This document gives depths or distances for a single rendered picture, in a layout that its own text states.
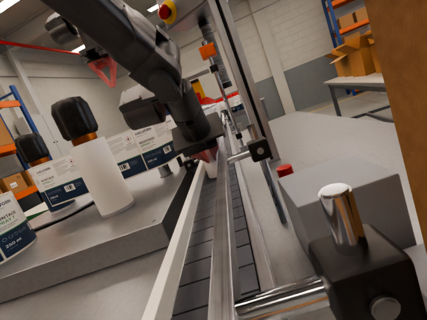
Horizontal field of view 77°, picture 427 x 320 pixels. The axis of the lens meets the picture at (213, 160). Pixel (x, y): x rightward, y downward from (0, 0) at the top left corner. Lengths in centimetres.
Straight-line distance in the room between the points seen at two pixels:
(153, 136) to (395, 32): 76
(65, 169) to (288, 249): 79
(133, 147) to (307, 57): 767
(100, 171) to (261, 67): 775
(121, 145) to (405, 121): 80
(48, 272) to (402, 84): 62
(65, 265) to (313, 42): 814
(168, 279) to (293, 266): 16
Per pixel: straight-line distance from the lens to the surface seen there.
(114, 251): 56
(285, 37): 835
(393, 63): 21
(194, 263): 33
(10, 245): 83
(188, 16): 83
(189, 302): 28
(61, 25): 86
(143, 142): 89
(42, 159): 109
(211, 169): 61
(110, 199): 70
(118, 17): 38
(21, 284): 69
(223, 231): 18
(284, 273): 35
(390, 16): 20
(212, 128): 52
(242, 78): 76
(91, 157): 69
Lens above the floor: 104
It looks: 11 degrees down
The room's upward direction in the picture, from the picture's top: 21 degrees counter-clockwise
